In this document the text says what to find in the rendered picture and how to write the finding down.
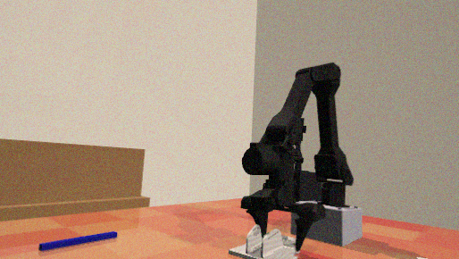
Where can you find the dark blue long bar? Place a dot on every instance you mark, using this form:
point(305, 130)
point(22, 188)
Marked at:
point(74, 241)

